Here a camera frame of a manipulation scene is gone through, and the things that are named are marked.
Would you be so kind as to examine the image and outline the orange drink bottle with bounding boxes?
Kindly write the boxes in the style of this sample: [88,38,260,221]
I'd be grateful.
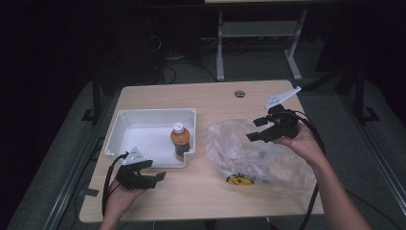
[169,122,192,162]

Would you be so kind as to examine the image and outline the white metal desk frame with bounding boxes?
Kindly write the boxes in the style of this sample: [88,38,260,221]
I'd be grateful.
[204,0,309,82]

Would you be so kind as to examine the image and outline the aluminium rail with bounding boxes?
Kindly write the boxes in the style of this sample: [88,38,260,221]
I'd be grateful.
[338,92,406,207]
[42,95,120,230]

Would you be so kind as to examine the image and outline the white plastic tray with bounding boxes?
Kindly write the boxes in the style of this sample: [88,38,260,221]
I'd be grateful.
[103,107,197,170]

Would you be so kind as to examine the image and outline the person's right hand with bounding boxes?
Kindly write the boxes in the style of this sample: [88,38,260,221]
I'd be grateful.
[273,122,327,168]

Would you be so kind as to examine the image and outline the black metal stand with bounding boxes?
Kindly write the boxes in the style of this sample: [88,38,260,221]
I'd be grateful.
[80,71,103,125]
[352,63,381,124]

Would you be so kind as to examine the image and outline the clear plastic bag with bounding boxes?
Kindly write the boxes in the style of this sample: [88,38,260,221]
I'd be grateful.
[203,118,318,191]

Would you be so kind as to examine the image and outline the grey tape strip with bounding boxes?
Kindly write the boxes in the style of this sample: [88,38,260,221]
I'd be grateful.
[78,188,101,198]

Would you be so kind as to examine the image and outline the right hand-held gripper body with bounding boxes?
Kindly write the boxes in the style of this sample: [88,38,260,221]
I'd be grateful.
[264,85,303,140]

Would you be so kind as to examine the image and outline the black floor cables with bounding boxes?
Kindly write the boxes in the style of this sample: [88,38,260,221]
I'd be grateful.
[147,32,218,84]

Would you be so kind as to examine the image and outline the person's left hand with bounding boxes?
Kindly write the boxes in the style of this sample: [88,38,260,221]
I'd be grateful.
[103,177,148,221]

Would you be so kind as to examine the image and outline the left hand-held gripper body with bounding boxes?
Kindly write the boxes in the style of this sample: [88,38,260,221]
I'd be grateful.
[115,147,157,191]

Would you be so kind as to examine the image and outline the left hand-held gripper cable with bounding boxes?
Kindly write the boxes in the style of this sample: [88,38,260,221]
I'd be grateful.
[101,151,129,219]

